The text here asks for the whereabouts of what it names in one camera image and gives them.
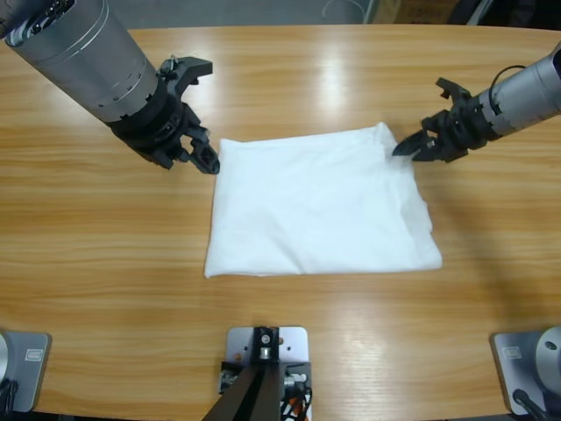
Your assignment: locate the white t-shirt with small print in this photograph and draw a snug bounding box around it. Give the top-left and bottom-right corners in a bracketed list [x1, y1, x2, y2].
[203, 121, 444, 280]

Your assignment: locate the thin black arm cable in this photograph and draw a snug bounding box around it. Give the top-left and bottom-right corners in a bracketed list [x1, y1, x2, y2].
[489, 64, 528, 89]

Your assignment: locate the white mount plate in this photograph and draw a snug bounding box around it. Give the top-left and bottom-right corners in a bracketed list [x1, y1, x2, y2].
[225, 325, 310, 366]

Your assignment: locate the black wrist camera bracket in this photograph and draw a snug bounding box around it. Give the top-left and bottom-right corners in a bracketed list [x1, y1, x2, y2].
[434, 76, 473, 105]
[156, 54, 214, 101]

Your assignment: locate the orange cable bundle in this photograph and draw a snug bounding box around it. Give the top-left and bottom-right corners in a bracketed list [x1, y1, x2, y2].
[280, 388, 315, 421]

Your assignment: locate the black base cable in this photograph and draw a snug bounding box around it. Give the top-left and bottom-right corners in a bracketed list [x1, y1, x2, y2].
[0, 379, 19, 412]
[512, 388, 551, 421]

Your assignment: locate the white cable loop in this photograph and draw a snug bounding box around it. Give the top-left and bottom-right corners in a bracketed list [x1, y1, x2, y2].
[322, 0, 367, 23]

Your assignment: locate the brown cardboard box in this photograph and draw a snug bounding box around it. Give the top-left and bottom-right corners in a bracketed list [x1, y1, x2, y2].
[396, 0, 455, 24]

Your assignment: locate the grey metal frame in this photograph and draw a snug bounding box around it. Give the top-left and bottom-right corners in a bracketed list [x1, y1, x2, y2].
[455, 0, 561, 31]

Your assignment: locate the yellow box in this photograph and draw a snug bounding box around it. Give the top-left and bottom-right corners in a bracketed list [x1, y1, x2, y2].
[376, 0, 402, 24]

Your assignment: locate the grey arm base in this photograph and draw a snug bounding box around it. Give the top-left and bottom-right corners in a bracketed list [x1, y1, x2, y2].
[0, 331, 53, 413]
[489, 325, 561, 417]

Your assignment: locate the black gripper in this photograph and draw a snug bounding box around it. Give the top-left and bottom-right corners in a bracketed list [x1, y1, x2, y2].
[106, 84, 221, 176]
[390, 93, 495, 164]

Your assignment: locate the black clamp block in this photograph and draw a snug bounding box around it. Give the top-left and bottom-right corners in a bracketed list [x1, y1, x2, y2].
[218, 360, 313, 398]

